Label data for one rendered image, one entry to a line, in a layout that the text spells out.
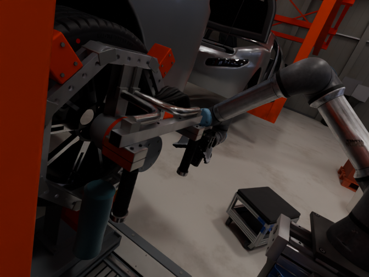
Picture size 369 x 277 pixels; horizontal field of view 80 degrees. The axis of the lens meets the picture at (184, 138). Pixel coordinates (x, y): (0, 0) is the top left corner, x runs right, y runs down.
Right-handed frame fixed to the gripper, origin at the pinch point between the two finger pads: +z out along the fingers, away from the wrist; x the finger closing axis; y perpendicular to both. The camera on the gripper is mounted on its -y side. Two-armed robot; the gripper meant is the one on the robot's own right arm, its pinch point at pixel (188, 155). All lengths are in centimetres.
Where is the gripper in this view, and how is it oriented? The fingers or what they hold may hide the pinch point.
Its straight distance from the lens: 82.2
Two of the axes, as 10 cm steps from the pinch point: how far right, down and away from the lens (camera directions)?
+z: -4.6, 1.9, -8.7
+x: 8.3, 4.3, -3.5
